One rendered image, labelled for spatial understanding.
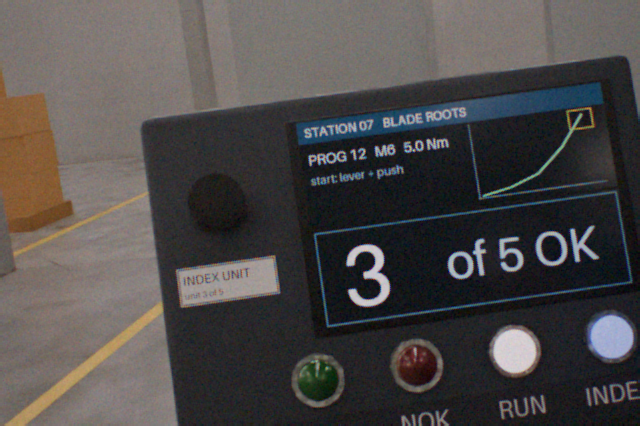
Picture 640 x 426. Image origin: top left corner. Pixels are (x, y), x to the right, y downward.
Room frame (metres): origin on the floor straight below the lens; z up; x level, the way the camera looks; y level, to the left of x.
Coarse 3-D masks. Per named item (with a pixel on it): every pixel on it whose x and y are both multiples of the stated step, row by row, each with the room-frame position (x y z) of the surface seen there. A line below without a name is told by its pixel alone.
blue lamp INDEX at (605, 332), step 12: (600, 312) 0.43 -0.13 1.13; (612, 312) 0.43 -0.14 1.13; (588, 324) 0.43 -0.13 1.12; (600, 324) 0.42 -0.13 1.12; (612, 324) 0.42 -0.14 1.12; (624, 324) 0.42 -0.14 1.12; (588, 336) 0.42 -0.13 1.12; (600, 336) 0.42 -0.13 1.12; (612, 336) 0.42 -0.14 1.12; (624, 336) 0.42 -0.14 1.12; (636, 336) 0.42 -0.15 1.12; (588, 348) 0.42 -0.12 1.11; (600, 348) 0.42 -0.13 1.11; (612, 348) 0.42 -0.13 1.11; (624, 348) 0.42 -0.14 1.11; (600, 360) 0.42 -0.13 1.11; (612, 360) 0.42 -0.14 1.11
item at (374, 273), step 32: (384, 224) 0.44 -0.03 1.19; (320, 256) 0.43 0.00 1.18; (352, 256) 0.43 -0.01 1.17; (384, 256) 0.43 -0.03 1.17; (320, 288) 0.43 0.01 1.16; (352, 288) 0.43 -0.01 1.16; (384, 288) 0.43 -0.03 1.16; (416, 288) 0.43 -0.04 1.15; (352, 320) 0.43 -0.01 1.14; (384, 320) 0.43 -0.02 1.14
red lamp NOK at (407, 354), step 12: (396, 348) 0.42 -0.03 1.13; (408, 348) 0.42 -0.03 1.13; (420, 348) 0.42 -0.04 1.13; (432, 348) 0.42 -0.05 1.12; (396, 360) 0.42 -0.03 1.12; (408, 360) 0.41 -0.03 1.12; (420, 360) 0.41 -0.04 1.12; (432, 360) 0.41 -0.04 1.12; (396, 372) 0.42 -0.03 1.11; (408, 372) 0.41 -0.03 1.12; (420, 372) 0.41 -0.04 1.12; (432, 372) 0.41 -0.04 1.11; (408, 384) 0.42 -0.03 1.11; (420, 384) 0.41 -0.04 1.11; (432, 384) 0.42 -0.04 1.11
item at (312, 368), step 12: (300, 360) 0.42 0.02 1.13; (312, 360) 0.42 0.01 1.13; (324, 360) 0.42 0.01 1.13; (336, 360) 0.42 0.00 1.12; (300, 372) 0.42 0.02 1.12; (312, 372) 0.41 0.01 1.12; (324, 372) 0.41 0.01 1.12; (336, 372) 0.42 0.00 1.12; (300, 384) 0.41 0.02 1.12; (312, 384) 0.41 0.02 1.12; (324, 384) 0.41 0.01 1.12; (336, 384) 0.41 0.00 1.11; (300, 396) 0.41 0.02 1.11; (312, 396) 0.41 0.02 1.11; (324, 396) 0.41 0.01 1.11; (336, 396) 0.41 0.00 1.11
